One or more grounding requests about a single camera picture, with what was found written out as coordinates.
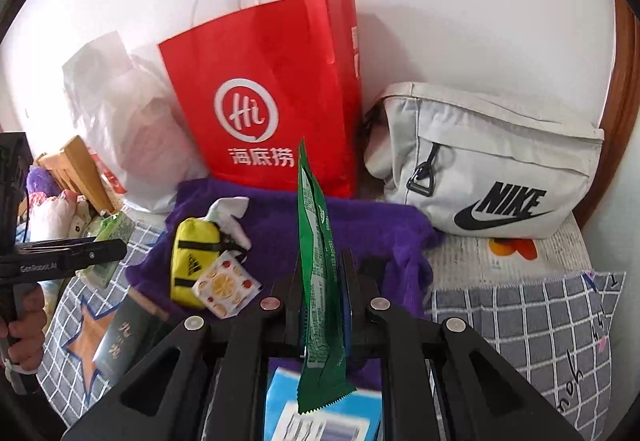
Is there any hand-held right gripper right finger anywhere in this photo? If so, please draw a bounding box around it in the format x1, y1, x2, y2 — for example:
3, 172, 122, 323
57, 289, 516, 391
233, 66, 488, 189
341, 248, 583, 441

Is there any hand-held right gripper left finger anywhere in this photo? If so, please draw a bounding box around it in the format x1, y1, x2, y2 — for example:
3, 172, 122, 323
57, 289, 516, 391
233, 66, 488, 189
62, 270, 304, 441

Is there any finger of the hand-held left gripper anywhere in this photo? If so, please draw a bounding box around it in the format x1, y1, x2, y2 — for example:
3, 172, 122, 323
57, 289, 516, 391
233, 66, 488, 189
17, 237, 128, 270

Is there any light green tissue packet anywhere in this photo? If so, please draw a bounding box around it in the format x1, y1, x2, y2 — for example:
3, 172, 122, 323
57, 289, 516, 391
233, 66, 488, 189
75, 212, 137, 289

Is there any green snack packet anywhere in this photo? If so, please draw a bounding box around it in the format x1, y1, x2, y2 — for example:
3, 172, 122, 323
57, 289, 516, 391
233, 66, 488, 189
296, 137, 357, 418

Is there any white work glove green cuff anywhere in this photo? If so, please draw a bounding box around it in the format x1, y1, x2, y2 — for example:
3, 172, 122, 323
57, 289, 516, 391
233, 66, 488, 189
206, 196, 252, 252

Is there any person's left hand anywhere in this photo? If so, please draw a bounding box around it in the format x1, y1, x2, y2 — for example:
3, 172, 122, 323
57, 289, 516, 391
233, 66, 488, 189
0, 283, 47, 374

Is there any purple plush toy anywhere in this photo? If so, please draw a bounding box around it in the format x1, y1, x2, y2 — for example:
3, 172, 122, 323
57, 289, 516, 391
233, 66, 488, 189
25, 166, 57, 196

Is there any white plush toy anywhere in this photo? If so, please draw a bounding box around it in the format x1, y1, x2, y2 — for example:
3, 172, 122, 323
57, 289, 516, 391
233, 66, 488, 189
27, 188, 96, 242

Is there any orange fruit printed sachet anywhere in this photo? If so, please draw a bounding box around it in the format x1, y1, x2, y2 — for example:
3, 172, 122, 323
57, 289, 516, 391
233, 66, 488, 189
191, 250, 264, 320

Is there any blue and white packet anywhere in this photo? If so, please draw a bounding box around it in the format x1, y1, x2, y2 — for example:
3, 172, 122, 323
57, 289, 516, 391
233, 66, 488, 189
264, 367, 385, 441

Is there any purple towel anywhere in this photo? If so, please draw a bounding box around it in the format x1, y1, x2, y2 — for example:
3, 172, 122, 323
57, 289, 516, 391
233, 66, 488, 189
124, 178, 443, 392

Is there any dark green booklet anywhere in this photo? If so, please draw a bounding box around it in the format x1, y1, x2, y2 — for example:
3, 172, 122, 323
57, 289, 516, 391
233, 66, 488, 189
91, 295, 168, 381

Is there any yellow pouch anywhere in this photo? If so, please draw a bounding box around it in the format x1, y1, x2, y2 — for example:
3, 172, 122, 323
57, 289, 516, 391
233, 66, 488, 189
169, 217, 223, 311

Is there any white printed bedsheet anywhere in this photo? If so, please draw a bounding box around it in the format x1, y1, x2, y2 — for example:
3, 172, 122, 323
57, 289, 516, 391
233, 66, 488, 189
430, 216, 593, 292

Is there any white plastic bag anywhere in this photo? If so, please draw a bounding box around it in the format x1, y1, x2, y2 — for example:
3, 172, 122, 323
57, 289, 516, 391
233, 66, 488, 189
61, 31, 208, 214

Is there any grey checked quilt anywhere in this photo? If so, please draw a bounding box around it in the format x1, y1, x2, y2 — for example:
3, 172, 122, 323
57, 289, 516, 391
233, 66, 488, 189
42, 216, 627, 441

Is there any grey waist bag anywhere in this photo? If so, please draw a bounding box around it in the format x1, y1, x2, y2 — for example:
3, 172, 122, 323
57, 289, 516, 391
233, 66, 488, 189
362, 82, 606, 240

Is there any red paper bag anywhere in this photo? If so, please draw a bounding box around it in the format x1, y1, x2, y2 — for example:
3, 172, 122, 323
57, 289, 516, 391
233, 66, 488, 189
157, 0, 362, 199

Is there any brown wooden headboard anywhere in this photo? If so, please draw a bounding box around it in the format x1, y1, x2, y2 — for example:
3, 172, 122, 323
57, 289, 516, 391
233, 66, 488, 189
585, 0, 640, 232

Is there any light wooden frame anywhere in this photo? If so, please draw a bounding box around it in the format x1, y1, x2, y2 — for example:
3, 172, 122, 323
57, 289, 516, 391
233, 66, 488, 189
36, 135, 117, 216

